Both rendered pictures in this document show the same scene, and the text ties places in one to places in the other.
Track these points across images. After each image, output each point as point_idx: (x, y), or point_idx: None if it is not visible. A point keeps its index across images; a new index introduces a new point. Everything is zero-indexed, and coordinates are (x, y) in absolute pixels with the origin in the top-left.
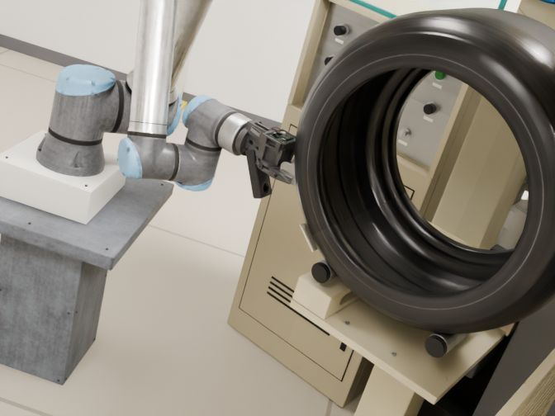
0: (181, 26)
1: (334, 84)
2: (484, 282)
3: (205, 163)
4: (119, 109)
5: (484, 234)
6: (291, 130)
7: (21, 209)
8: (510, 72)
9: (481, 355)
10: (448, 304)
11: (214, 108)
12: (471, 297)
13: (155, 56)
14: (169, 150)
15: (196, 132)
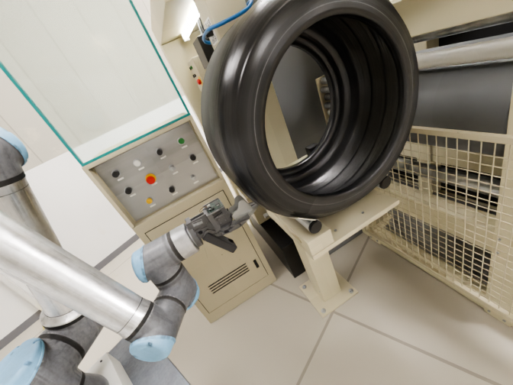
0: None
1: (250, 114)
2: (401, 121)
3: (186, 279)
4: (69, 344)
5: (295, 151)
6: (149, 234)
7: None
8: None
9: None
10: (394, 151)
11: (155, 247)
12: (401, 134)
13: (73, 275)
14: (165, 303)
15: (163, 272)
